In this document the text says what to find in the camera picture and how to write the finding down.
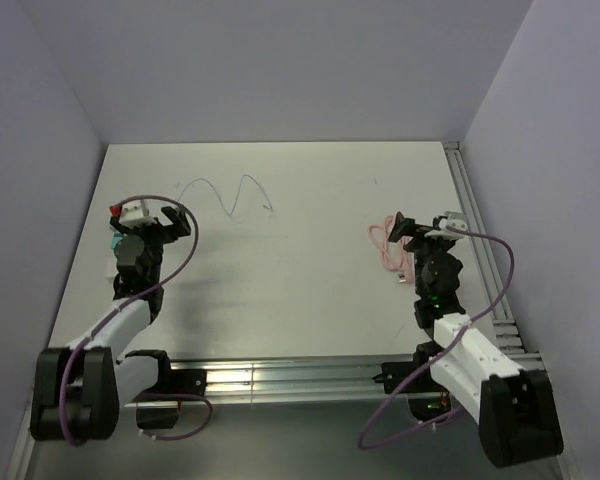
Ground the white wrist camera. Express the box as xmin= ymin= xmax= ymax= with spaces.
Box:
xmin=119 ymin=199 xmax=153 ymax=228
xmin=425 ymin=211 xmax=468 ymax=240

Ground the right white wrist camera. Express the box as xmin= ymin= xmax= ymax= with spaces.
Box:
xmin=425 ymin=211 xmax=468 ymax=240

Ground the aluminium front rail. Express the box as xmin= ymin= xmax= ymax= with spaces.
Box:
xmin=27 ymin=352 xmax=546 ymax=409

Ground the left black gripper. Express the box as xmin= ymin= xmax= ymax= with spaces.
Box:
xmin=112 ymin=205 xmax=190 ymax=282

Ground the thin white blue charging cable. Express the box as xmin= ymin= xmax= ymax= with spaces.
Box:
xmin=177 ymin=173 xmax=275 ymax=221

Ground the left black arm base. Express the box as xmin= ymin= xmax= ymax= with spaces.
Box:
xmin=125 ymin=350 xmax=207 ymax=431

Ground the teal plug adapter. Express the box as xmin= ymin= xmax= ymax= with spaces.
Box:
xmin=110 ymin=232 xmax=123 ymax=251

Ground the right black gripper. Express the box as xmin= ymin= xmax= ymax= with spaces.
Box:
xmin=389 ymin=211 xmax=454 ymax=296

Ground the aluminium right side rail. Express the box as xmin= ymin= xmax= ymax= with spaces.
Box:
xmin=442 ymin=142 xmax=543 ymax=368

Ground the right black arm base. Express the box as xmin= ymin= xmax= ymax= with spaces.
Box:
xmin=374 ymin=342 xmax=456 ymax=421

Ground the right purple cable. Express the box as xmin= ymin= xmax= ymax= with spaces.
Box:
xmin=357 ymin=227 xmax=516 ymax=451

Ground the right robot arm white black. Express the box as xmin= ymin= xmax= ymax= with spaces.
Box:
xmin=375 ymin=212 xmax=564 ymax=468

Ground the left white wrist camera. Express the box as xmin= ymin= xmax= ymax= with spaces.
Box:
xmin=119 ymin=199 xmax=153 ymax=228

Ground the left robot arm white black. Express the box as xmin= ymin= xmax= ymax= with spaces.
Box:
xmin=29 ymin=196 xmax=200 ymax=446

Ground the white plug adapter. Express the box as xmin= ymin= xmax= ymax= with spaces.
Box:
xmin=105 ymin=258 xmax=117 ymax=282

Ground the aluminium rail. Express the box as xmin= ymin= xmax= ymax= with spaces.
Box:
xmin=442 ymin=142 xmax=543 ymax=368
xmin=27 ymin=352 xmax=546 ymax=409

